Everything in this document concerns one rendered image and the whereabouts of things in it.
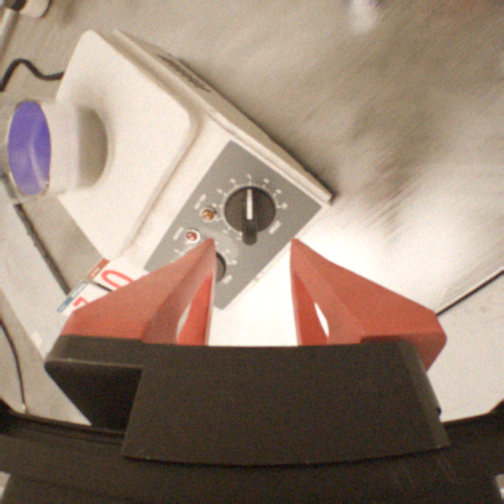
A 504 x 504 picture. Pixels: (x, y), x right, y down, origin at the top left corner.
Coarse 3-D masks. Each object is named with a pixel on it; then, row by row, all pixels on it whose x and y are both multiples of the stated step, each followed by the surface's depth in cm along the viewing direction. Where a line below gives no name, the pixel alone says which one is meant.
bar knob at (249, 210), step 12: (240, 192) 18; (252, 192) 18; (264, 192) 18; (228, 204) 18; (240, 204) 18; (252, 204) 17; (264, 204) 19; (228, 216) 19; (240, 216) 19; (252, 216) 17; (264, 216) 19; (240, 228) 19; (252, 228) 18; (264, 228) 19; (252, 240) 18
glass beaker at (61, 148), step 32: (0, 96) 11; (32, 96) 13; (0, 128) 11; (32, 128) 12; (64, 128) 14; (96, 128) 16; (0, 160) 11; (32, 160) 13; (64, 160) 14; (96, 160) 16; (0, 192) 12; (32, 192) 14; (64, 192) 16
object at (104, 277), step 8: (112, 264) 28; (120, 264) 28; (128, 264) 28; (104, 272) 29; (112, 272) 29; (120, 272) 29; (128, 272) 29; (136, 272) 29; (96, 280) 30; (104, 280) 30; (112, 280) 30; (120, 280) 30; (128, 280) 30; (112, 288) 31
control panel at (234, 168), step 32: (224, 160) 17; (256, 160) 17; (192, 192) 18; (224, 192) 18; (288, 192) 18; (192, 224) 20; (224, 224) 20; (288, 224) 20; (160, 256) 21; (224, 256) 21; (256, 256) 21; (224, 288) 23
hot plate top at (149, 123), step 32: (96, 32) 16; (96, 64) 16; (128, 64) 15; (64, 96) 18; (96, 96) 17; (128, 96) 16; (160, 96) 15; (128, 128) 17; (160, 128) 16; (192, 128) 15; (128, 160) 17; (160, 160) 16; (96, 192) 19; (128, 192) 18; (96, 224) 20; (128, 224) 18
